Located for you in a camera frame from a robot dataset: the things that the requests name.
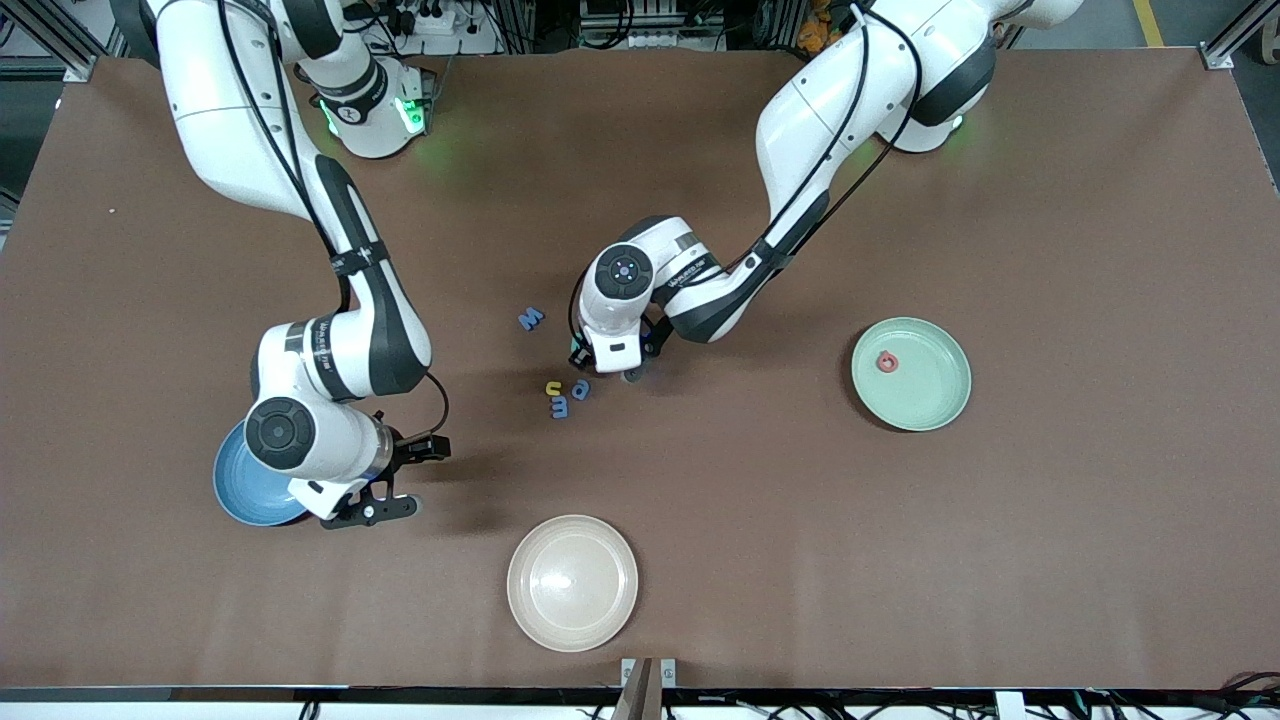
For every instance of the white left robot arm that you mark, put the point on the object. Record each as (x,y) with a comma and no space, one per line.
(830,110)

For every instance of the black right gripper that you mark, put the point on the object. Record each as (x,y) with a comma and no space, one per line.
(407,452)

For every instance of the blue plate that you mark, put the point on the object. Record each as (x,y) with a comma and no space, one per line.
(240,500)

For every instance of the white power strip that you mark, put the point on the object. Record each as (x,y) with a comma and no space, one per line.
(430,20)

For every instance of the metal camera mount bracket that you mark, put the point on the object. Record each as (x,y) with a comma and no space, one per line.
(645,690)

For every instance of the blue lowercase letter m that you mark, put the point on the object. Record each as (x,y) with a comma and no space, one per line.
(560,408)

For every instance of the bag of orange fruit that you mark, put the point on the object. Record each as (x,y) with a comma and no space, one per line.
(820,30)

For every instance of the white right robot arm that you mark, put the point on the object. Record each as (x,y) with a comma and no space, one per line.
(230,130)

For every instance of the blue lowercase letter a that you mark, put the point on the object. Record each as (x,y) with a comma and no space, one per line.
(586,392)

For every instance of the green plate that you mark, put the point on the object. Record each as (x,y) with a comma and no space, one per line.
(925,395)

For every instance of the beige plate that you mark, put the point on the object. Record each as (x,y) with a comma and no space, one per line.
(572,583)

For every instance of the blue capital letter M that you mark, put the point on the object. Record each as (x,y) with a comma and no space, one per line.
(531,319)

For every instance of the red capital letter Q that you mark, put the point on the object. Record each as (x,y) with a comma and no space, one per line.
(880,357)

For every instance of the aluminium frame profile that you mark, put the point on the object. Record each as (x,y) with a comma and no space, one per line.
(1218,58)
(80,70)

